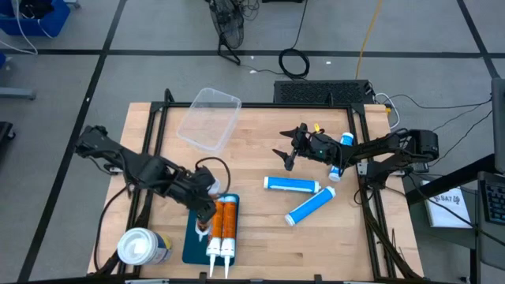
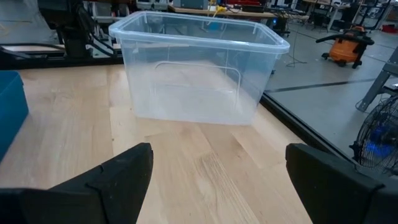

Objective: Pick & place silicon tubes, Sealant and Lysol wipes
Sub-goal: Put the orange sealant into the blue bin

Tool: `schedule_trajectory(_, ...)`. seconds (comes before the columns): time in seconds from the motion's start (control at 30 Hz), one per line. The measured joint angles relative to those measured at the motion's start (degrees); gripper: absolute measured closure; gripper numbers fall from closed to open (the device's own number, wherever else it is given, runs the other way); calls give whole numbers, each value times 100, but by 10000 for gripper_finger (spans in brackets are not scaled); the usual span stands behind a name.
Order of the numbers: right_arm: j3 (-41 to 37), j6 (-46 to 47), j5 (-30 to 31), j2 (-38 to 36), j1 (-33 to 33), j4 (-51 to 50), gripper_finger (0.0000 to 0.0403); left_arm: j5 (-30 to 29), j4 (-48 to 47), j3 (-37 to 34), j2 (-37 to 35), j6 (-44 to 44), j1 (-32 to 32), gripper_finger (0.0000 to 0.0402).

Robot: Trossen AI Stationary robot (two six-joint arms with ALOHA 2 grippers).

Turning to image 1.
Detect blue silicone tube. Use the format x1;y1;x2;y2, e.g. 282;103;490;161
328;132;355;183
284;185;337;228
263;174;321;194

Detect clear plastic container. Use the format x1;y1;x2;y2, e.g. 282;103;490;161
176;87;242;154

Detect coiled black cable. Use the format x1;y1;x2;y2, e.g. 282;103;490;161
278;47;311;80

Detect grey monitor edge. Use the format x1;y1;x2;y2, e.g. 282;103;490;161
491;77;505;174

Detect teal rectangular tray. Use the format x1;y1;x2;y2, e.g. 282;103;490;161
181;192;241;267

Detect blue plastic bin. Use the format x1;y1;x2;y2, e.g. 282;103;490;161
0;0;71;38

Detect black keyboard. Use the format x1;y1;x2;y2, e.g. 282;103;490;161
481;179;505;226

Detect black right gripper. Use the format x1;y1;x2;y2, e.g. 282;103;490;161
271;122;344;172

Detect black desk beam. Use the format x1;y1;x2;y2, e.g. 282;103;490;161
406;153;497;206

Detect white paper sign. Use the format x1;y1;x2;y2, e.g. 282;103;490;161
424;185;473;229

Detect black aluminium table frame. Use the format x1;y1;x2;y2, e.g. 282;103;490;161
94;88;425;284

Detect thin white floor cable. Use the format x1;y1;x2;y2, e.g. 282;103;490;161
0;0;39;56

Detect yellow floor cable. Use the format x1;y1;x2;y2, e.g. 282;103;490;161
354;0;383;80

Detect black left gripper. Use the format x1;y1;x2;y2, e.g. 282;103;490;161
174;166;219;234

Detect white cable loop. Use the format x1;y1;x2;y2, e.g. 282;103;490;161
374;92;402;130

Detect black floor fan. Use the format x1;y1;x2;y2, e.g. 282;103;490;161
208;0;245;66

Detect black perforated computer case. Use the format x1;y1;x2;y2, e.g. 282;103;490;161
273;80;374;107

